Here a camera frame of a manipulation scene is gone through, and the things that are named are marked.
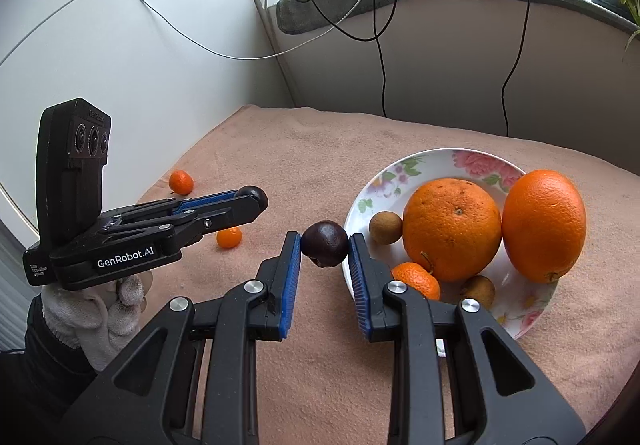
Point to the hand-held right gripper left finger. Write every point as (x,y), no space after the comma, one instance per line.
(292,275)

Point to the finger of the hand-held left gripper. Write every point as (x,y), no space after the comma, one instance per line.
(200,201)
(220,220)

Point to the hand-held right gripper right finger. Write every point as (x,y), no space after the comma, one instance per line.
(357,285)

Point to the dark purple plum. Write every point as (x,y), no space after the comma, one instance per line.
(325,242)
(254,192)

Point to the stemmed mandarin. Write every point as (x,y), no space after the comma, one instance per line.
(417,281)

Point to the brown longan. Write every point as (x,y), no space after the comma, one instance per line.
(478,290)
(385,228)

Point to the rough-skinned orange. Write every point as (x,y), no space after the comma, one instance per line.
(450,230)

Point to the floral white plate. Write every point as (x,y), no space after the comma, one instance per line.
(430,165)

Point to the large smooth orange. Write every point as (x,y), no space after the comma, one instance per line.
(544,225)

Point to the person's left forearm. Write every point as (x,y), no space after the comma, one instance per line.
(40,375)

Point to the person's left hand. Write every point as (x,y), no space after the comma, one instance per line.
(90,320)

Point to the orange kumquat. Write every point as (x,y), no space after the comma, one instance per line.
(229,238)

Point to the small mandarin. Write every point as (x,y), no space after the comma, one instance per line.
(180,182)

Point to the pink blanket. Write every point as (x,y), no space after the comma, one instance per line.
(300,150)

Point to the grey windowsill mat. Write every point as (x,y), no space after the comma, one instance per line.
(350,0)

